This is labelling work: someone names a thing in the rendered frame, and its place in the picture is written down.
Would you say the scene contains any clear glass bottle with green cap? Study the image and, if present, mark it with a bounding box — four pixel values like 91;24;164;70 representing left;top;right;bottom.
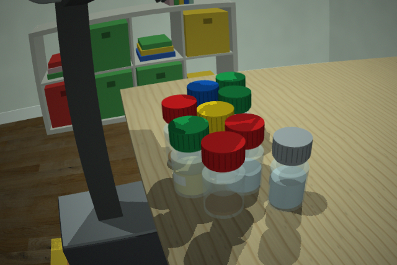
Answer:
168;115;209;199

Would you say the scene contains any yellow bottle cap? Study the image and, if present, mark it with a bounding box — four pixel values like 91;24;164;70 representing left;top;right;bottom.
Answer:
197;101;234;133

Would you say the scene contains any glass bottle with grey cap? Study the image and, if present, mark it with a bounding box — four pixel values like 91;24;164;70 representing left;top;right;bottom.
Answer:
267;127;313;212

